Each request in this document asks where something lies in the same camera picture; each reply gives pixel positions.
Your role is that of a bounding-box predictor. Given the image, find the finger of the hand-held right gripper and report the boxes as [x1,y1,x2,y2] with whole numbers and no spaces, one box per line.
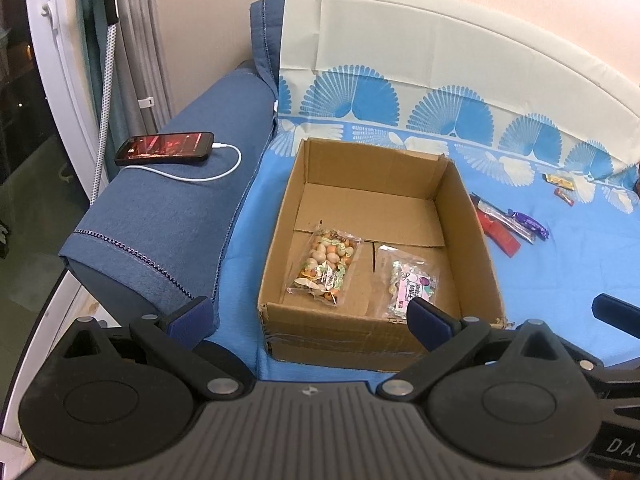
[592,293,640,324]

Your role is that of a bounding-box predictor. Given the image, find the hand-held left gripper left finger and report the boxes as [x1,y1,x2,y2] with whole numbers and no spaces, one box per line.
[62,296,253,403]

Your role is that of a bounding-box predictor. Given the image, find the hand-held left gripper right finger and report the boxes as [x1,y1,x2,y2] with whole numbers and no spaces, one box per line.
[375,297,576,403]

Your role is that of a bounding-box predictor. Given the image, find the red snack packet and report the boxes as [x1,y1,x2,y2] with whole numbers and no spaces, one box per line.
[475,207,522,259]

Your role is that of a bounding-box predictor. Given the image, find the purple snack packet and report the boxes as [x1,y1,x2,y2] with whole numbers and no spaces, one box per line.
[507,209,550,240]

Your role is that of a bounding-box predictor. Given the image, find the yellow brown candy bar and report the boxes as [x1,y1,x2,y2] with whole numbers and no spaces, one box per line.
[544,171,577,190]

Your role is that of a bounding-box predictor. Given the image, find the brown cardboard box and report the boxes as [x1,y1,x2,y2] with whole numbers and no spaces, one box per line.
[257,137,511,373]

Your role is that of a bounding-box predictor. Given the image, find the clear candy bag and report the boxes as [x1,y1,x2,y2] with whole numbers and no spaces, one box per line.
[372,244,441,323]

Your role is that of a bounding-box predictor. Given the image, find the blue white printed sheet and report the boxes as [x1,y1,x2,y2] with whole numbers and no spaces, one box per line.
[205,0,640,376]

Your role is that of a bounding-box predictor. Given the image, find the mixed nut snack bag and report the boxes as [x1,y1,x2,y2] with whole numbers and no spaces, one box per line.
[285,227,363,308]

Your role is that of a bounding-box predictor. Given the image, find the black smartphone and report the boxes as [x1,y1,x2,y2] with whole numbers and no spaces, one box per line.
[114,131,216,167]

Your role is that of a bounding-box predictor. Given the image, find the grey curtain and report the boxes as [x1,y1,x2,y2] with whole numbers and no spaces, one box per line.
[115,0,173,131]

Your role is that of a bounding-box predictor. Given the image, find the teal curtain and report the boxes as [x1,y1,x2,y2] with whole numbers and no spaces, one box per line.
[77,0,126,141]

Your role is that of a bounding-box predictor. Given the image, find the white charging cable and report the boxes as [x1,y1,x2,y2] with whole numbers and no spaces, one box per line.
[122,142,243,182]

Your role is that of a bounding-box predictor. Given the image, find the braided grey cable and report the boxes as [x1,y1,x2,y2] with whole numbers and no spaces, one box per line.
[89,22,118,206]

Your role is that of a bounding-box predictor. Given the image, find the white window frame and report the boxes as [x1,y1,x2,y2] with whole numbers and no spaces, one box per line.
[25,0,101,196]

